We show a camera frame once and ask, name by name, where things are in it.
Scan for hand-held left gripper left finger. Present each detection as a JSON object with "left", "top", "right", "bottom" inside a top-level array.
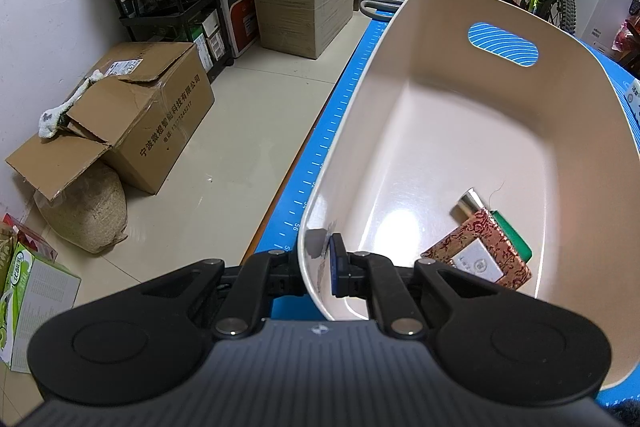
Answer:
[{"left": 137, "top": 249, "right": 306, "bottom": 340}]

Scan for beige plastic basket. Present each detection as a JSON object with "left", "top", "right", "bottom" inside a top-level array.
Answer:
[{"left": 296, "top": 0, "right": 640, "bottom": 395}]

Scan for green printed carton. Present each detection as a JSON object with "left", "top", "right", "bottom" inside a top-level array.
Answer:
[{"left": 0, "top": 241, "right": 82, "bottom": 374}]

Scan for red patterned flat box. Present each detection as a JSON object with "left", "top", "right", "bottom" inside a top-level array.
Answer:
[{"left": 420, "top": 208, "right": 533, "bottom": 292}]

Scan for white green small cartons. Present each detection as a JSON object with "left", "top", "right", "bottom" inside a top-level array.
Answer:
[{"left": 192, "top": 9, "right": 226, "bottom": 68}]

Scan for green flat plastic piece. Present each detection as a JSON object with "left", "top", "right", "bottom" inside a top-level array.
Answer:
[{"left": 489, "top": 209, "right": 533, "bottom": 264}]

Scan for red white appliance box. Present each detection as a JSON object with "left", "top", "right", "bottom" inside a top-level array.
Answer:
[{"left": 212, "top": 0, "right": 261, "bottom": 58}]

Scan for open brown cardboard box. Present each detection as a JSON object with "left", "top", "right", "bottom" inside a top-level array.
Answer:
[{"left": 5, "top": 41, "right": 216, "bottom": 202}]

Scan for white knotted cloth toy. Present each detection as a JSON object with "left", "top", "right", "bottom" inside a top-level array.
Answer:
[{"left": 39, "top": 69, "right": 121, "bottom": 140}]

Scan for blue silicone mat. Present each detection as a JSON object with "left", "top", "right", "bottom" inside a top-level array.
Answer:
[{"left": 252, "top": 0, "right": 640, "bottom": 423}]

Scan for tan woven sack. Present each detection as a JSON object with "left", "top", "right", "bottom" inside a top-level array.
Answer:
[{"left": 34, "top": 162, "right": 128, "bottom": 254}]

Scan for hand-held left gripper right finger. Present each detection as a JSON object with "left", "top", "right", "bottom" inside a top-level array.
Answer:
[{"left": 327, "top": 232, "right": 501, "bottom": 340}]

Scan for red printed packet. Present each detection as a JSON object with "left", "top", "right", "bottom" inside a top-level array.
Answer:
[{"left": 0, "top": 213, "right": 58, "bottom": 260}]

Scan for grey scissors handles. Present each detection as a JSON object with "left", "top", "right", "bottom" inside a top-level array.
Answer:
[{"left": 357, "top": 0, "right": 406, "bottom": 24}]

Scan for pink red plastic bag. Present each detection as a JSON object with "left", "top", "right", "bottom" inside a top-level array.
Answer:
[{"left": 611, "top": 0, "right": 640, "bottom": 75}]

